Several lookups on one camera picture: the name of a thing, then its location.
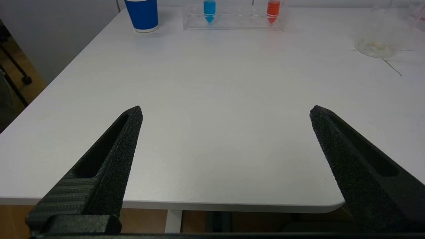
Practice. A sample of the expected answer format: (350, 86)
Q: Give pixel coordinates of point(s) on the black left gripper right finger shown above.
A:
(358, 179)

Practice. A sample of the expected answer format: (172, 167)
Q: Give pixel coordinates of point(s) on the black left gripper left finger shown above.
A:
(113, 172)

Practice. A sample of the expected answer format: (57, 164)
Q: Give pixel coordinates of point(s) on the clear glass beaker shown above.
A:
(377, 46)

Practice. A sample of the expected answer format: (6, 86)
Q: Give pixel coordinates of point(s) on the clear acrylic test tube rack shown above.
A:
(419, 15)
(239, 20)

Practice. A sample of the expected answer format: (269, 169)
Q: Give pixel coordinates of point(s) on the test tube with blue pigment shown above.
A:
(209, 10)

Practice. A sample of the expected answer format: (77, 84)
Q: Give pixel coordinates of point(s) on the test tube with red pigment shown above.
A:
(273, 10)

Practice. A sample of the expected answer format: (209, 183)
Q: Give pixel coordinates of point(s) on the white table leg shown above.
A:
(173, 220)

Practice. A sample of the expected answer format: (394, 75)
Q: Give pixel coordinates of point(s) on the black metal stand legs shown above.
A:
(15, 66)

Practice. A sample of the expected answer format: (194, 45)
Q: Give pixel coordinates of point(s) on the blue white paper cup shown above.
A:
(142, 15)

